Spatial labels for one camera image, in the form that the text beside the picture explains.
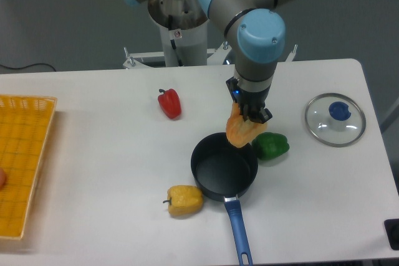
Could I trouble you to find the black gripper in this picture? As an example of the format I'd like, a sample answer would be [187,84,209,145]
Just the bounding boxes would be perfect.
[226,77,272,123]

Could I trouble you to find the triangle orange bread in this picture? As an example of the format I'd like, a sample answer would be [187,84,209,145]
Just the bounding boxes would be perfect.
[226,102,267,148]

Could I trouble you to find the green bell pepper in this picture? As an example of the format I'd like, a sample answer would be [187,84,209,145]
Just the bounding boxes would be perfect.
[252,132,290,161]

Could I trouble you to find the glass lid blue knob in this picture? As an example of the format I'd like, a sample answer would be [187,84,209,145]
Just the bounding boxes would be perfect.
[304,93,366,148]

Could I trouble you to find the red bell pepper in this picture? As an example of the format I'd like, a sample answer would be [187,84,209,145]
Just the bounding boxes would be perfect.
[158,88,181,120]

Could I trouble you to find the yellow bell pepper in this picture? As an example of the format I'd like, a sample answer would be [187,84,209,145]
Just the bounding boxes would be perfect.
[163,185,203,217]

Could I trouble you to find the black device at table edge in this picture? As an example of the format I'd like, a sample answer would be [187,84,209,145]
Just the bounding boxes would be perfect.
[384,219,399,250]

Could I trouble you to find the yellow woven basket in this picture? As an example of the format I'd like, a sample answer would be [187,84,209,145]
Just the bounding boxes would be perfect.
[1,95,57,240]

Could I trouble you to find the black saucepan blue handle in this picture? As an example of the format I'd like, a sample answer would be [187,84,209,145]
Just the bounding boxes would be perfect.
[191,132,258,265]

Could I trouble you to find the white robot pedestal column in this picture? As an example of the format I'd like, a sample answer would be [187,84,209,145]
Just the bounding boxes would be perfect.
[147,0,210,67]

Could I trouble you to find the white metal base frame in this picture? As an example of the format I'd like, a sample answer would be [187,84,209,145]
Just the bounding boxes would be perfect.
[122,40,299,70]

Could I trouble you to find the black cable on floor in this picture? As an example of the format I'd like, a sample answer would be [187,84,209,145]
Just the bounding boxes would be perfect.
[0,63,57,72]

